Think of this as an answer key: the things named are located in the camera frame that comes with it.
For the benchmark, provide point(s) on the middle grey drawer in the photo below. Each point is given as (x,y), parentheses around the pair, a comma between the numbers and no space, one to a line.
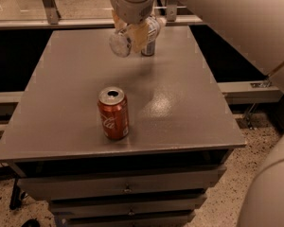
(128,204)

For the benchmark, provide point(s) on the clear plastic bottle white cap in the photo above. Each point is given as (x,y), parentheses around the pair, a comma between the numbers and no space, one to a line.
(121,44)

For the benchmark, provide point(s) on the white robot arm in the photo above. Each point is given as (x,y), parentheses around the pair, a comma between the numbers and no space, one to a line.
(256,29)

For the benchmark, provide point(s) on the red coca-cola can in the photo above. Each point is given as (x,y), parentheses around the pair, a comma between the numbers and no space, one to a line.
(113,110)

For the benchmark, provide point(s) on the silver redbull can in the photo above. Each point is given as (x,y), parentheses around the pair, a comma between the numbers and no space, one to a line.
(149,49)

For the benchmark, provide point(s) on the bottom grey drawer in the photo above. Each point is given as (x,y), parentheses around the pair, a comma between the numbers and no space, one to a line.
(138,220)

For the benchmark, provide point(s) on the grey metal rail frame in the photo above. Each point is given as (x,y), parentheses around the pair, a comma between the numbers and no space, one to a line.
(239,81)

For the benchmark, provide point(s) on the grey drawer cabinet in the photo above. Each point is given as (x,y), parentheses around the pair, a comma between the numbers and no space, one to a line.
(120,142)

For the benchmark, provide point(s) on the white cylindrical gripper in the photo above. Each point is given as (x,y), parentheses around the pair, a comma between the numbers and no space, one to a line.
(133,10)

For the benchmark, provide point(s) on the grey drawer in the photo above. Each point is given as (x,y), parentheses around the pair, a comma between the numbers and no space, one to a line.
(138,220)
(128,204)
(90,186)

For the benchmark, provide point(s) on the top grey drawer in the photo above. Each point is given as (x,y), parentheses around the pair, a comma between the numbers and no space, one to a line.
(90,186)

